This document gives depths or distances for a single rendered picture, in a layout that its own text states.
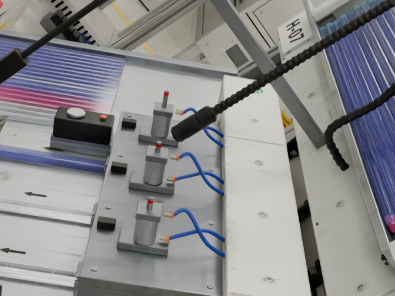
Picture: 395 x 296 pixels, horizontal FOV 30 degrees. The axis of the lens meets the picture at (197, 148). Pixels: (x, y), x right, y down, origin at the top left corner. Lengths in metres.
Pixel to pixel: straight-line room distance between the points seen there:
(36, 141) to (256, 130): 0.29
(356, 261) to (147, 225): 0.20
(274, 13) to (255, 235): 1.36
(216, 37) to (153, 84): 0.89
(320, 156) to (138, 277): 0.29
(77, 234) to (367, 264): 0.33
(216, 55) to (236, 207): 1.34
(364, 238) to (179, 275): 0.18
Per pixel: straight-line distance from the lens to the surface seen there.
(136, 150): 0.89
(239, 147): 0.90
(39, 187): 0.91
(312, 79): 1.05
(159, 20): 2.02
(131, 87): 1.19
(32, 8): 2.31
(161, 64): 1.27
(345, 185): 0.80
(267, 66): 0.83
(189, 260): 0.73
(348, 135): 0.81
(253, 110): 1.00
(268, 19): 2.06
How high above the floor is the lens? 1.48
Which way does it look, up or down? 18 degrees down
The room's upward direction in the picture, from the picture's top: 59 degrees clockwise
